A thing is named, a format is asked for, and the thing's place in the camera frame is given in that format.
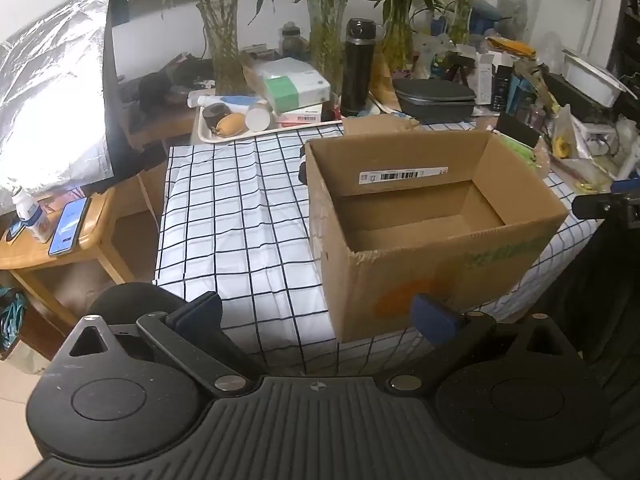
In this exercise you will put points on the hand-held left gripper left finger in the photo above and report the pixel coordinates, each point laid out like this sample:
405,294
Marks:
200,310

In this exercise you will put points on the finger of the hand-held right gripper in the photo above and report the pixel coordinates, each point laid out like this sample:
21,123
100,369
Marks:
600,207
627,185

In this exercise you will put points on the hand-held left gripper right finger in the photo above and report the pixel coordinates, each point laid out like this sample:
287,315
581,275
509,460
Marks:
435,317

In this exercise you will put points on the brown cardboard box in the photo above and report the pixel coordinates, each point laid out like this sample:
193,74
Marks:
425,270

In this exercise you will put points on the green wipes packets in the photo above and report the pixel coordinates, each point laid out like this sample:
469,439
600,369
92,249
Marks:
522,151

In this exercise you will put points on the checkered white tablecloth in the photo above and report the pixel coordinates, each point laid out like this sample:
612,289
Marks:
225,210

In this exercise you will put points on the white plastic bowl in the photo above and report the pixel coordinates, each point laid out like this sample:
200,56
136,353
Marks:
595,77

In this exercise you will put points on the black flat pouch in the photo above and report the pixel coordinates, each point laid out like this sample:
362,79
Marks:
517,130

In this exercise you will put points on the wooden chair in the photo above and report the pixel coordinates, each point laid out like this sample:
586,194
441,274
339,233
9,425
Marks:
95,230

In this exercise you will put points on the blue carton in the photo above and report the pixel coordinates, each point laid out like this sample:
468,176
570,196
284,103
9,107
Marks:
522,96

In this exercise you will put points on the smartphone with blue screen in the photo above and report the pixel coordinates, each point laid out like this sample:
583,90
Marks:
69,227

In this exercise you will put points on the tall black carton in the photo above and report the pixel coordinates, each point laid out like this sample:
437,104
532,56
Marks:
501,87

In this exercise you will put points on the tall white carton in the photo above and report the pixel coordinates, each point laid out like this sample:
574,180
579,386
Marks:
484,80

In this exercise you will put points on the white plastic tray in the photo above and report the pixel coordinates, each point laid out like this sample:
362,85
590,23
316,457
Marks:
205,136
382,105

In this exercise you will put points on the yellow cloth bag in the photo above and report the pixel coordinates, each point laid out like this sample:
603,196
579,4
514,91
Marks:
512,47

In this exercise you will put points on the tan egg-shaped sponge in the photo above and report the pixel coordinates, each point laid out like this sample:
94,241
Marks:
230,124

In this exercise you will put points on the wooden side desk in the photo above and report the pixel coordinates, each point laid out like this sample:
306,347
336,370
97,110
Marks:
160,125

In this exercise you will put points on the small white bottle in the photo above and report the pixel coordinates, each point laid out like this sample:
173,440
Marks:
32,215

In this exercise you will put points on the black tape roll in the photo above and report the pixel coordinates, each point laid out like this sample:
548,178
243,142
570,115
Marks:
216,115

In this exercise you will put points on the orange jar with white lid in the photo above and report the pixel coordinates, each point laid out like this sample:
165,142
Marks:
257,119

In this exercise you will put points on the small black tripod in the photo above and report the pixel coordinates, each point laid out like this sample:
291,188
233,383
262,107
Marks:
457,67

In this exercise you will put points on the grey hard case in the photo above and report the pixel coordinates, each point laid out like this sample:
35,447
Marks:
432,97

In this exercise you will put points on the white and blue spray bottle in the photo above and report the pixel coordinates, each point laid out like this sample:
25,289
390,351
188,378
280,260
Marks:
220,101

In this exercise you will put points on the white box with barcode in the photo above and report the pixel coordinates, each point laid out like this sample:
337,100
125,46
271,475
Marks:
300,116

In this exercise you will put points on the blue plastic bag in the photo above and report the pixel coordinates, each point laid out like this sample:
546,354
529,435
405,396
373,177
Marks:
487,17

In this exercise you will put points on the black cloth cap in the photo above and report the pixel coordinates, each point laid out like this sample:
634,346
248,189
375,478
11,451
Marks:
155,90

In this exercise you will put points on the white printed shopping bag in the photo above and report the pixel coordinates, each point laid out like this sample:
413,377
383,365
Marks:
432,55

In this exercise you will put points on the lucky bamboo in glass vase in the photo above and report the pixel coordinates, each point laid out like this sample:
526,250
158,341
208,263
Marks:
222,50
398,35
326,45
462,15

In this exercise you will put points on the green and white tissue pack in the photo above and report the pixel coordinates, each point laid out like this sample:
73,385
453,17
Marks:
295,91

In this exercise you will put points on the clear plastic bag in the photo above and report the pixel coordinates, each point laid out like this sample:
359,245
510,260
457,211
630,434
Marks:
285,67

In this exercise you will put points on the black thermos bottle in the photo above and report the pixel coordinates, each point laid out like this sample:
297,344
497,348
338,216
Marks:
356,70

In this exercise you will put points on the silver foil bag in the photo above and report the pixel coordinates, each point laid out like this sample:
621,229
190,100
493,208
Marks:
50,85

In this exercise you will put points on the small dark jar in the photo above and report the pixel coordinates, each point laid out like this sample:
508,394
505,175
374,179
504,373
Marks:
293,42

